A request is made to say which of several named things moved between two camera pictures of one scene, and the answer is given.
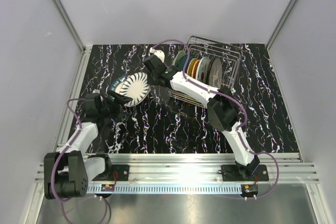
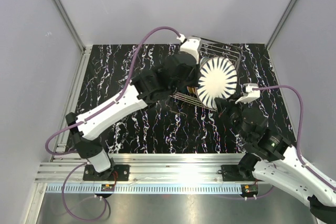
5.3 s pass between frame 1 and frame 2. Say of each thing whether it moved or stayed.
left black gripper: moved
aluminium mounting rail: stayed
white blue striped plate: moved
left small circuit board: stayed
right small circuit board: stayed
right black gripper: moved
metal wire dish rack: stayed
